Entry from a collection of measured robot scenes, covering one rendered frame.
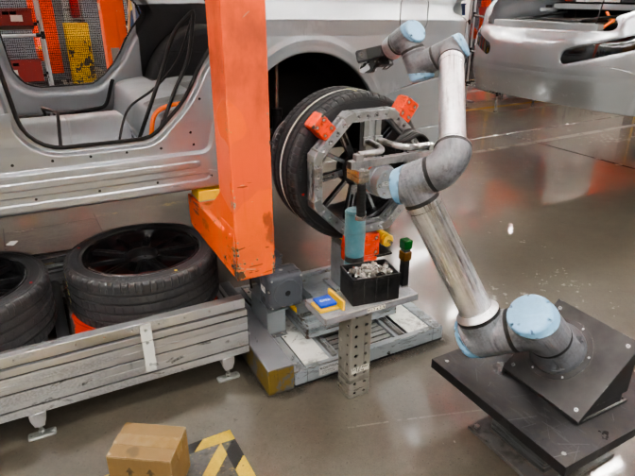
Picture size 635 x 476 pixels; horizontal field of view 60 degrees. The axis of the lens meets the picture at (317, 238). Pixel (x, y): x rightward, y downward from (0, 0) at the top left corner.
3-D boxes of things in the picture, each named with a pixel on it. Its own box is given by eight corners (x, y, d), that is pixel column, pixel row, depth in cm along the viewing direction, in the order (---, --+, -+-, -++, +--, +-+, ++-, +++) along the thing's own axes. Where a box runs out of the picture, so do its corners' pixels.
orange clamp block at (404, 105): (398, 120, 241) (408, 102, 240) (408, 123, 235) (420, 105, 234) (387, 111, 237) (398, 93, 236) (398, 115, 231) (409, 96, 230)
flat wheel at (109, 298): (172, 251, 300) (167, 211, 291) (248, 295, 257) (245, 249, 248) (48, 294, 258) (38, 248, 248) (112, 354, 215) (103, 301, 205)
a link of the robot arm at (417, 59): (435, 72, 199) (423, 40, 199) (407, 86, 206) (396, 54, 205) (443, 73, 207) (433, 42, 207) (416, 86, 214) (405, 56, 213)
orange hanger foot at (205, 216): (222, 217, 279) (217, 150, 265) (261, 258, 236) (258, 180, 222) (189, 223, 272) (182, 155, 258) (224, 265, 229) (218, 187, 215)
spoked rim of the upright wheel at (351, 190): (395, 127, 271) (315, 84, 243) (424, 138, 253) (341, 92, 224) (351, 220, 279) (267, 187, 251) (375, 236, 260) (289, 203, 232)
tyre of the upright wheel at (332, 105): (412, 119, 275) (308, 59, 237) (443, 128, 256) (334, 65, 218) (354, 237, 285) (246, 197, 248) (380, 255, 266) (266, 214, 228)
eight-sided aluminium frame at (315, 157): (408, 217, 263) (417, 102, 241) (417, 222, 258) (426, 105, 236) (307, 239, 240) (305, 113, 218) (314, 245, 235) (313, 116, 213)
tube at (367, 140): (368, 144, 230) (369, 119, 226) (395, 156, 214) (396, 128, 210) (332, 150, 223) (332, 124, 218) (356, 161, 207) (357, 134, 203)
